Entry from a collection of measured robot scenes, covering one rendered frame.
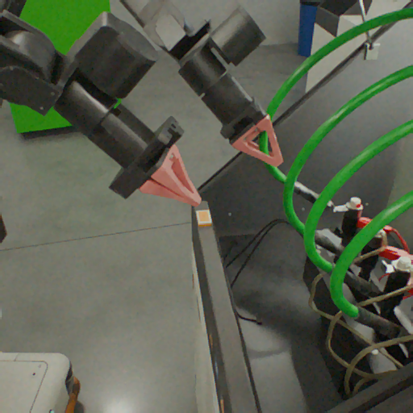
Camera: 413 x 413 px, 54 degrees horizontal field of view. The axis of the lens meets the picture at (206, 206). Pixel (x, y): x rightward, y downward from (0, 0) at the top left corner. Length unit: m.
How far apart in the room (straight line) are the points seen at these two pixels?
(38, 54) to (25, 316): 1.82
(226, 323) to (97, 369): 1.21
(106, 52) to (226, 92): 0.21
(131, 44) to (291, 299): 0.68
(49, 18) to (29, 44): 3.31
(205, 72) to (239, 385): 0.46
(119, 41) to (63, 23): 3.35
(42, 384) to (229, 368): 0.98
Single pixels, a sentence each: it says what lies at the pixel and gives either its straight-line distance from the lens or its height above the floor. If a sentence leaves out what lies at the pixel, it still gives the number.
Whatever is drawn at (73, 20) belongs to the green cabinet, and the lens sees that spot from 3.80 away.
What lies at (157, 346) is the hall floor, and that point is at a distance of 1.91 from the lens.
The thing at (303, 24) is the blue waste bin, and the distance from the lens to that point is 6.86.
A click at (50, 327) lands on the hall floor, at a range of 2.10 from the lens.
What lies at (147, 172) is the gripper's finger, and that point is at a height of 1.28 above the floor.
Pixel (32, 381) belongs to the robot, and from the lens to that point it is 1.58.
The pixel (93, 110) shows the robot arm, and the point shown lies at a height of 1.35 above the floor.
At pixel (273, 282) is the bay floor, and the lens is 0.98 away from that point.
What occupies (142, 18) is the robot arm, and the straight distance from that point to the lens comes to 0.69.
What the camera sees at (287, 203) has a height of 1.19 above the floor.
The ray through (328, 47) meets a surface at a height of 1.38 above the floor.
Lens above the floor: 1.50
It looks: 33 degrees down
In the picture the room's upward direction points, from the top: straight up
